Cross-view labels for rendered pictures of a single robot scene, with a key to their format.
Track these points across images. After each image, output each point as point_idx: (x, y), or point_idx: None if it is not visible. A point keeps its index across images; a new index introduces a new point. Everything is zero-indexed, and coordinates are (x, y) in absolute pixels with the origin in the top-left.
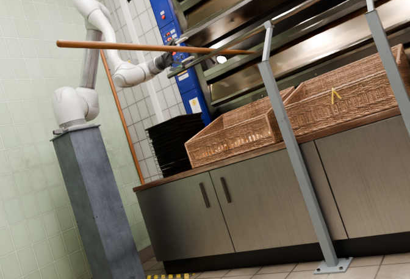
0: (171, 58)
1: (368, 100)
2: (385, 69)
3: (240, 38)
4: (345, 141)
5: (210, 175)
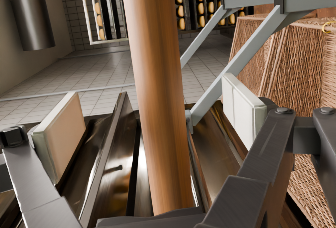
0: (172, 211)
1: (334, 21)
2: None
3: (191, 153)
4: None
5: None
